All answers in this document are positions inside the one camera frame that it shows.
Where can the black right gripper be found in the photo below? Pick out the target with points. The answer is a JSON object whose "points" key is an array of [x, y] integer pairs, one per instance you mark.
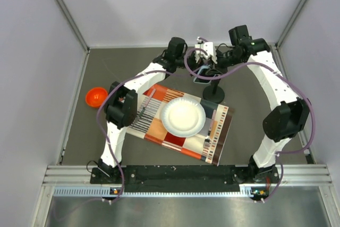
{"points": [[215, 71]]}

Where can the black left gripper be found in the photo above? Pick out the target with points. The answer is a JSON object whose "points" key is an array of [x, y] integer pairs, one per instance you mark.
{"points": [[196, 65]]}

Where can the phone with light blue case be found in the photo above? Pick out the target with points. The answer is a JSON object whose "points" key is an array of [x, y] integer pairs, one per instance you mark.
{"points": [[201, 72]]}

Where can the black phone stand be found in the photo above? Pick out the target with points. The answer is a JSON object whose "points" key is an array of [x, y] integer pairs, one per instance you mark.
{"points": [[213, 92]]}

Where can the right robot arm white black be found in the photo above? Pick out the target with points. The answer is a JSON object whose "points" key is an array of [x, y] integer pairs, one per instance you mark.
{"points": [[289, 110]]}

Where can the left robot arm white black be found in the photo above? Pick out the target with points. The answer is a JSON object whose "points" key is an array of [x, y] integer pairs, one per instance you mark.
{"points": [[121, 105]]}

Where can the white paper plate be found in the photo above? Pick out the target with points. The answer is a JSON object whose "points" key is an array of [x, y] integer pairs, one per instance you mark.
{"points": [[183, 117]]}

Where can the colourful patterned placemat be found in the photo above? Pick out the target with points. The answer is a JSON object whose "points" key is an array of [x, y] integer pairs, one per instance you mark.
{"points": [[206, 146]]}

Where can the orange plastic bowl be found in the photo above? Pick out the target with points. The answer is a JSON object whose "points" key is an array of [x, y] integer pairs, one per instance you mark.
{"points": [[96, 96]]}

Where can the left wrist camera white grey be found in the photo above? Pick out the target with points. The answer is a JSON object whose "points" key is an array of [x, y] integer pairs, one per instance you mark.
{"points": [[199, 54]]}

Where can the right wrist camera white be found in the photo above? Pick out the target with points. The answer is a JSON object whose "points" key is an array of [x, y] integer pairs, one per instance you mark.
{"points": [[209, 47]]}

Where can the pink handled fork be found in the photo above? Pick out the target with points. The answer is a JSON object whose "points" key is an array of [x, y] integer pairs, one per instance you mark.
{"points": [[146, 104]]}

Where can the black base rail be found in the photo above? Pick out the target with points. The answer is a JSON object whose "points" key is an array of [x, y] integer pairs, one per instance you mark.
{"points": [[184, 178]]}

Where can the grey slotted cable duct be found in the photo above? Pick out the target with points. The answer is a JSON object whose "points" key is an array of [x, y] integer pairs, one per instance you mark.
{"points": [[108, 192]]}

